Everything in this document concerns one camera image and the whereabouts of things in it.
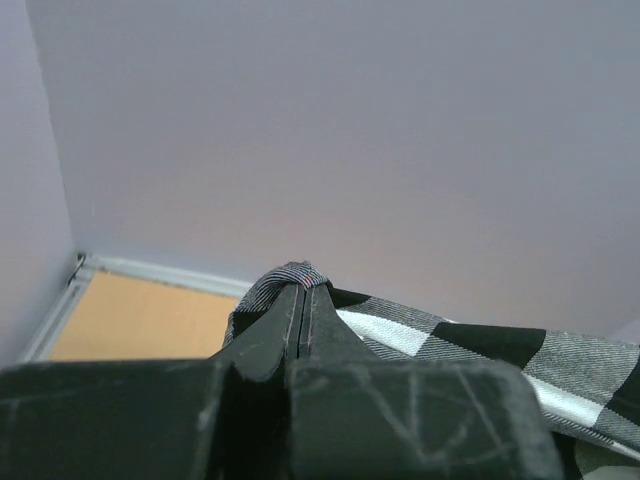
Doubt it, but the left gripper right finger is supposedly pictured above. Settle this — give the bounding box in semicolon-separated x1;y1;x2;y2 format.
298;284;378;363

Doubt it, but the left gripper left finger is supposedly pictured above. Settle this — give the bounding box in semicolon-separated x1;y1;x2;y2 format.
211;284;305;383

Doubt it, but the black white checkered shirt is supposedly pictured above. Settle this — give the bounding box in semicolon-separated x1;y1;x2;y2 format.
222;259;640;480

